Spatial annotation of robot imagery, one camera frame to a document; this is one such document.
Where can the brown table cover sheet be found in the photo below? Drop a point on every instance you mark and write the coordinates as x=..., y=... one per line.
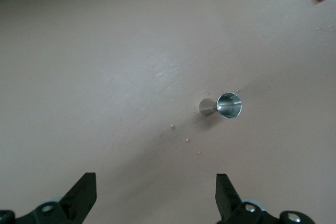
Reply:
x=78, y=77

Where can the steel double jigger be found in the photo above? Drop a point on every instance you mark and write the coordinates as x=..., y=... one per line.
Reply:
x=229, y=106

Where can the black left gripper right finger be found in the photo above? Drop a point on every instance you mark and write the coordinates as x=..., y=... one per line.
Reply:
x=228, y=200

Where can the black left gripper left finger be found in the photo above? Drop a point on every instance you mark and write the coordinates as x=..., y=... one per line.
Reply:
x=78, y=197

